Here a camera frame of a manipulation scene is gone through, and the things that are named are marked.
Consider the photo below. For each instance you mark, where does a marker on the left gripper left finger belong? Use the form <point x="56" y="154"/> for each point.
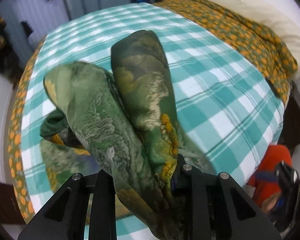
<point x="64" y="215"/>

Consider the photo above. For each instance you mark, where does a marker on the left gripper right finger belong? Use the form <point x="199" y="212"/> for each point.
<point x="216" y="207"/>

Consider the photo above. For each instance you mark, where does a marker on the green landscape print padded jacket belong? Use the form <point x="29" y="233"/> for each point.
<point x="126" y="118"/>

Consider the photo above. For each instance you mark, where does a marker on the teal white plaid bedsheet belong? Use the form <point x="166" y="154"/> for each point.
<point x="129" y="88"/>

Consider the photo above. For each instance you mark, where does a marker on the orange floral green quilt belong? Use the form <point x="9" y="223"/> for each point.
<point x="240" y="37"/>

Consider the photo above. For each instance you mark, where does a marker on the blue curtain left panel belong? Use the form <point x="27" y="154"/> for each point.
<point x="15" y="32"/>

